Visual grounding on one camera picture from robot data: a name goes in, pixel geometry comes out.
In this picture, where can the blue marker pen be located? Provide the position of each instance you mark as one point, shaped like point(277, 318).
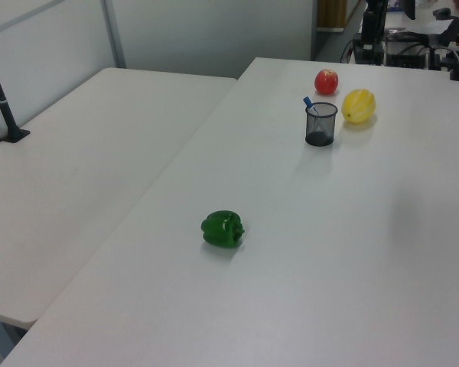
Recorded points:
point(308, 102)

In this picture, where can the black mesh pen holder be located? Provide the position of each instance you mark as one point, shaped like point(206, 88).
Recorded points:
point(321, 132)

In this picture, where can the green bell pepper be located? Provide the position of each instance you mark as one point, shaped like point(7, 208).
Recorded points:
point(220, 229)

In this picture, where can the red apple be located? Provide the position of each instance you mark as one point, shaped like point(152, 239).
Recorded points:
point(326, 82)

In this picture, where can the yellow striped melon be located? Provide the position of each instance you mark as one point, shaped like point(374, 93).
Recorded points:
point(357, 107)

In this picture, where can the wooden panel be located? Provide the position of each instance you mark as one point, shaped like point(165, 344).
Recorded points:
point(331, 13)

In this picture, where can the black equipment tower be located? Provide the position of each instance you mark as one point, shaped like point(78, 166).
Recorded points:
point(371, 34)

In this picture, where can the black electronics box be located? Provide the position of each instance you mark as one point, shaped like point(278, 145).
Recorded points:
point(409, 57)

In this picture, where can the black monitor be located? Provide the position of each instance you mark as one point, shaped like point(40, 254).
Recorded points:
point(409, 8)

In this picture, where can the grey partition post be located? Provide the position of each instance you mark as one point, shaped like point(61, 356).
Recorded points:
point(113, 30)

